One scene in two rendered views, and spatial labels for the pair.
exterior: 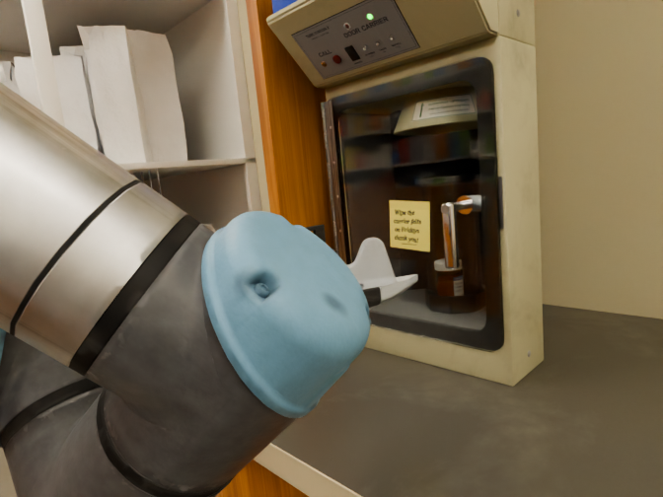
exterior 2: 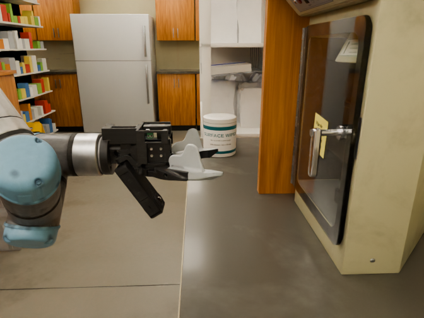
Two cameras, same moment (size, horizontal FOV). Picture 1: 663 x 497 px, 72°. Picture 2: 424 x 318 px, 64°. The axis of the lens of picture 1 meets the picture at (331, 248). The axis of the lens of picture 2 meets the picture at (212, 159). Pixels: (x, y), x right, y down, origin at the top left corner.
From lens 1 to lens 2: 0.41 m
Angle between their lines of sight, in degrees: 41
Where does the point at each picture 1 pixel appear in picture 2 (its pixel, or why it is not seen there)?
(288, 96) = (286, 20)
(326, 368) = (7, 192)
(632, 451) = not seen: outside the picture
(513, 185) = (376, 127)
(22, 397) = not seen: hidden behind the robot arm
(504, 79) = (381, 36)
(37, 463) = not seen: hidden behind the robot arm
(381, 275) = (194, 166)
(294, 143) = (284, 55)
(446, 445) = (248, 277)
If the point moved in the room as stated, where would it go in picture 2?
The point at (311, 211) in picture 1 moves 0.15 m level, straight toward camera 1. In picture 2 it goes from (289, 105) to (260, 113)
